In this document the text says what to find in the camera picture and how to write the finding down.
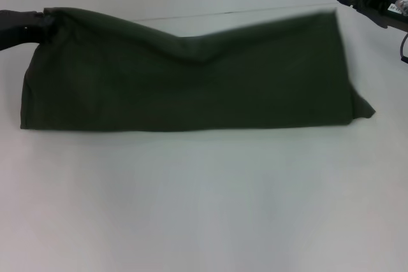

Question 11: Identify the grey right arm cable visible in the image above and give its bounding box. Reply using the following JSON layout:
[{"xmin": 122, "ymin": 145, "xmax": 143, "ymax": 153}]
[{"xmin": 397, "ymin": 31, "xmax": 408, "ymax": 65}]

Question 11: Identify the dark green FREE t-shirt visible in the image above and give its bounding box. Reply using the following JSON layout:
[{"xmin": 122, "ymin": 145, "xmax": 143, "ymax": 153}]
[{"xmin": 18, "ymin": 6, "xmax": 377, "ymax": 134}]

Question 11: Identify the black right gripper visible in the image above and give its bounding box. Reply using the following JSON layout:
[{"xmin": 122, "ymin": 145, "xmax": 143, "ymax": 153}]
[{"xmin": 335, "ymin": 0, "xmax": 408, "ymax": 34}]

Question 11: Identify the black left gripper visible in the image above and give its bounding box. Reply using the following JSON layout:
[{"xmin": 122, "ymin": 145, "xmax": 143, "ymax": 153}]
[{"xmin": 0, "ymin": 9, "xmax": 55, "ymax": 44}]

